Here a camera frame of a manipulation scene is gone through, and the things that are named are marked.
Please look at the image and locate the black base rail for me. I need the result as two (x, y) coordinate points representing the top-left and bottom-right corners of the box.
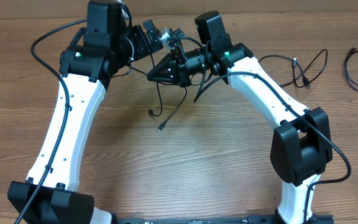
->
(110, 214), (335, 224)

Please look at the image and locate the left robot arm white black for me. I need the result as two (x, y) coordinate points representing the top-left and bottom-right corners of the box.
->
(7, 1), (162, 223)

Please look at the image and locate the cardboard wall panel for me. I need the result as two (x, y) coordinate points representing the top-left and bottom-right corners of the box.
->
(0, 0), (358, 19)

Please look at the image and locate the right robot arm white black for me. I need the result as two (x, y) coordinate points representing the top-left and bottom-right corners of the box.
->
(144, 11), (339, 223)

